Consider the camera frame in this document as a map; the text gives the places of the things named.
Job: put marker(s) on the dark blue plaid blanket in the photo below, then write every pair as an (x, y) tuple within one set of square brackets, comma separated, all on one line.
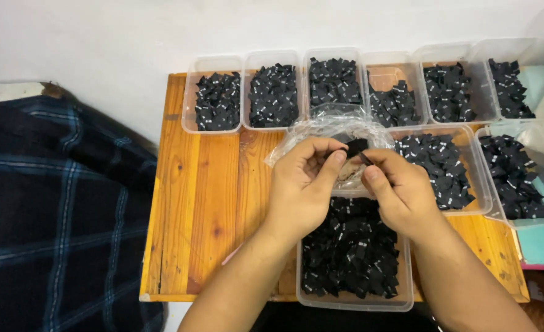
[(59, 216)]

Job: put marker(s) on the person's black clothing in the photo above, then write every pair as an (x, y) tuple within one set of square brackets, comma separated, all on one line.
[(336, 322)]

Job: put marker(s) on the person's left hand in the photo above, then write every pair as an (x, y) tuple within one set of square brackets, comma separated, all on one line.
[(299, 193)]

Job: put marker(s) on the person's right hand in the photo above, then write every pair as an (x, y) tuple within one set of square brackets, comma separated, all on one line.
[(403, 198)]

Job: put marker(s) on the single black fabric label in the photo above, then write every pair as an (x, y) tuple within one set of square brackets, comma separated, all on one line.
[(366, 159), (356, 146)]

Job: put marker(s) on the clear plastic bag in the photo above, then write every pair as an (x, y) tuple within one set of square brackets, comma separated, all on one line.
[(313, 129)]

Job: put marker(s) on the pile of black labels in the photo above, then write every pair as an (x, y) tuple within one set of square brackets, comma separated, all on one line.
[(448, 92), (350, 258), (511, 180), (509, 90), (217, 103), (438, 166), (334, 83), (394, 108), (274, 97)]

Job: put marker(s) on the pink strip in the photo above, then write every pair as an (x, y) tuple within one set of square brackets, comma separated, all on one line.
[(231, 255)]

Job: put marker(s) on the teal mat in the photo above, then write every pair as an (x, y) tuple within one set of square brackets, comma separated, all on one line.
[(541, 244)]

